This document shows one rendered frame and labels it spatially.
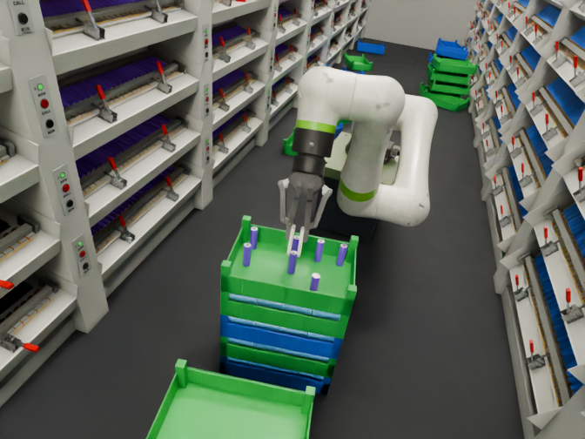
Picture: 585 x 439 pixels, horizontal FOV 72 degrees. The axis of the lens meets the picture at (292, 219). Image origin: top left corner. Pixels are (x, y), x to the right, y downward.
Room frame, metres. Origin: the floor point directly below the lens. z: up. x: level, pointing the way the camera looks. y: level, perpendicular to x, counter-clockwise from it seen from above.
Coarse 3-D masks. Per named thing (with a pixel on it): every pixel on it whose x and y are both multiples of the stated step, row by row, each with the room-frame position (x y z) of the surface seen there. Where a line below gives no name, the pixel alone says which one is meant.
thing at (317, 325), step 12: (228, 300) 0.65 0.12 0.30; (228, 312) 0.65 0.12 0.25; (240, 312) 0.65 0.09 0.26; (252, 312) 0.64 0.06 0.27; (264, 312) 0.64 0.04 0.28; (276, 312) 0.64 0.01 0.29; (288, 312) 0.64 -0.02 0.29; (312, 312) 0.69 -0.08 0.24; (276, 324) 0.64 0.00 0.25; (288, 324) 0.64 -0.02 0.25; (300, 324) 0.63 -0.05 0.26; (312, 324) 0.63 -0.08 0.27; (324, 324) 0.63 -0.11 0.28; (336, 324) 0.63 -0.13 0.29; (336, 336) 0.63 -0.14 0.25
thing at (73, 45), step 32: (64, 0) 1.06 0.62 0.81; (96, 0) 1.14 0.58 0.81; (128, 0) 1.23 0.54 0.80; (160, 0) 1.32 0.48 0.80; (192, 0) 1.40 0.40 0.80; (64, 32) 0.92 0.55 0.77; (96, 32) 0.96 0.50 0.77; (128, 32) 1.07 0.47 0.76; (160, 32) 1.19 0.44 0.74; (64, 64) 0.85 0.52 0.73
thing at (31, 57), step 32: (0, 0) 0.73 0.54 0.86; (32, 0) 0.79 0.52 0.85; (0, 32) 0.72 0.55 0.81; (32, 32) 0.78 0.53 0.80; (32, 64) 0.76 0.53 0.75; (0, 96) 0.73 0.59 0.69; (32, 96) 0.74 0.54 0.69; (32, 128) 0.72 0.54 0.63; (64, 128) 0.80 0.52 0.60; (64, 160) 0.78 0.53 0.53; (32, 192) 0.73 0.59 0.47; (64, 224) 0.74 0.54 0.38; (64, 256) 0.72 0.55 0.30; (96, 256) 0.81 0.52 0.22; (96, 288) 0.78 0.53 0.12; (96, 320) 0.76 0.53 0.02
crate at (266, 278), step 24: (240, 240) 0.81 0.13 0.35; (264, 240) 0.84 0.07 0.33; (288, 240) 0.84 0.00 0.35; (312, 240) 0.83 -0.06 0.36; (336, 240) 0.83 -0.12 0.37; (240, 264) 0.74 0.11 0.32; (264, 264) 0.76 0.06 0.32; (312, 264) 0.78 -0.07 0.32; (240, 288) 0.65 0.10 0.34; (264, 288) 0.64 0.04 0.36; (288, 288) 0.64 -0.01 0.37; (336, 288) 0.71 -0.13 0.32; (336, 312) 0.63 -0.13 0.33
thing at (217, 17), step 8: (248, 0) 1.84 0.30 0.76; (256, 0) 1.89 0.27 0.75; (264, 0) 1.98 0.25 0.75; (216, 8) 1.56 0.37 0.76; (224, 8) 1.60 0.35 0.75; (232, 8) 1.66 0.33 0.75; (240, 8) 1.74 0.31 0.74; (248, 8) 1.82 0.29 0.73; (256, 8) 1.91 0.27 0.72; (216, 16) 1.53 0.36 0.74; (224, 16) 1.60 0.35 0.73; (232, 16) 1.68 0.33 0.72
